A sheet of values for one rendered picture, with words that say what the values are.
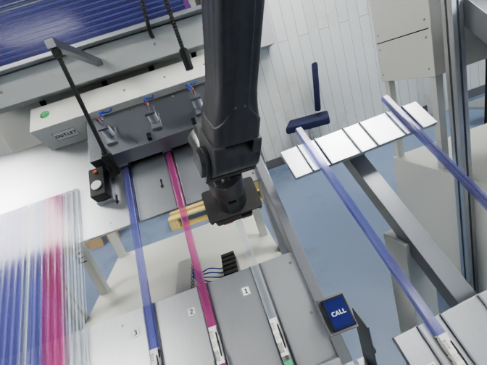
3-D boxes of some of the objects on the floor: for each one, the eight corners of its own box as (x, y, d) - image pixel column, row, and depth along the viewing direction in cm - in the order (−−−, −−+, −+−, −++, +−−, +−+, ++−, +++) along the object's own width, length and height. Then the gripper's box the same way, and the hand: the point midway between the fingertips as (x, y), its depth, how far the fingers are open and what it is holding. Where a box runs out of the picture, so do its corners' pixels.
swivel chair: (333, 148, 399) (315, 61, 362) (356, 158, 337) (336, 54, 300) (287, 164, 398) (264, 78, 362) (301, 176, 336) (275, 75, 300)
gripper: (203, 214, 46) (219, 238, 60) (262, 193, 47) (264, 222, 61) (193, 179, 49) (210, 210, 63) (248, 160, 50) (253, 195, 64)
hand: (236, 215), depth 61 cm, fingers closed, pressing on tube
